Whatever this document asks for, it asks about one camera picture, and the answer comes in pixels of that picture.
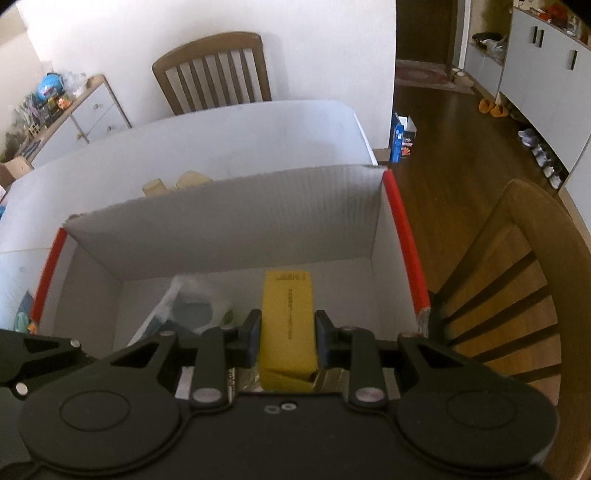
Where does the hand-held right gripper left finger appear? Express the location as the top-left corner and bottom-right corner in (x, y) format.
(108, 308), (264, 409)

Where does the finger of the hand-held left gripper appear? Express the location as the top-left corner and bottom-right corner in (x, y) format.
(0, 329), (90, 398)

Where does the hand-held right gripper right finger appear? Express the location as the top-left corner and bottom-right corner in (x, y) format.
(314, 309), (462, 409)

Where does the teal small item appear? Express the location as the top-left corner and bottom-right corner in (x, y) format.
(13, 310), (38, 334)

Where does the yellow cardboard box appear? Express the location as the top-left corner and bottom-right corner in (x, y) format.
(260, 271), (320, 393)

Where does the white green orange plastic bag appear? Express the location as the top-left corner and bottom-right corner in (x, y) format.
(127, 275), (236, 352)

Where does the red cardboard shoe box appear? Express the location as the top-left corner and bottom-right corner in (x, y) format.
(28, 165), (432, 402)

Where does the wooden triangle block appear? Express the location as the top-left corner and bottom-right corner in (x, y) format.
(175, 171), (213, 190)

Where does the brown cardboard box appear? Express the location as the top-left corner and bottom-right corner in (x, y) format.
(0, 156), (34, 188)

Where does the blue carton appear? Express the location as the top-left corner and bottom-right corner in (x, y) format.
(389, 112), (419, 163)

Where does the wooden round-back chair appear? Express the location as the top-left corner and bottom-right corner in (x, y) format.
(427, 179), (591, 480)

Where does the wooden sideboard with white drawers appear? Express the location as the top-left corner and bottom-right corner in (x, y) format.
(28, 74), (132, 169)

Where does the blue globe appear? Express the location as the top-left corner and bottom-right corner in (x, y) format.
(39, 73), (64, 99)

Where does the patterned floor rug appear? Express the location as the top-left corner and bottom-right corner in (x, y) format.
(394, 60), (474, 95)

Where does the wooden slat-back chair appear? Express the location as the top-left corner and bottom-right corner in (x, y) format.
(152, 31), (272, 116)

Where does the white wall cabinet unit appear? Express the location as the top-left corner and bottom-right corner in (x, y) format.
(464, 0), (591, 190)

